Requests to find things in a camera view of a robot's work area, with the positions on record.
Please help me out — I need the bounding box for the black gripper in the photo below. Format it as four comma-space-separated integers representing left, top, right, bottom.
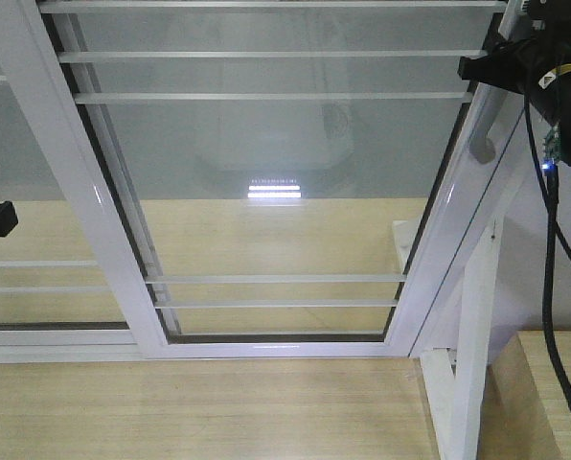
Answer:
458, 1, 571, 167

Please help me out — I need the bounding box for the grey curved door handle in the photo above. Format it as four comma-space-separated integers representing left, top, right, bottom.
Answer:
468, 83, 507, 165

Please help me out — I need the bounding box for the white sliding glass door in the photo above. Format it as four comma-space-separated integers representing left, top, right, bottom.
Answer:
0, 0, 526, 360

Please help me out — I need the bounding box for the fixed glass door panel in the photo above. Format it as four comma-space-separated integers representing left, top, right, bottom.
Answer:
0, 65, 133, 344

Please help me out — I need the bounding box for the white diagonal support brace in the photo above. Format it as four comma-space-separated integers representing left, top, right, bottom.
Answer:
420, 218, 503, 459

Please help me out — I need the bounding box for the light wooden box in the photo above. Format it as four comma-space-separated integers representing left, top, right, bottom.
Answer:
478, 331, 571, 459

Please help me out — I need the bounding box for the light wooden platform board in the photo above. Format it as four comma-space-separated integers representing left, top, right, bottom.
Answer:
0, 198, 440, 460

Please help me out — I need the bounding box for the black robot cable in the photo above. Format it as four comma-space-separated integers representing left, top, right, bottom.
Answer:
522, 90, 571, 456

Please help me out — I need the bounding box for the white door frame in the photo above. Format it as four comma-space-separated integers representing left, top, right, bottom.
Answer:
0, 0, 571, 364

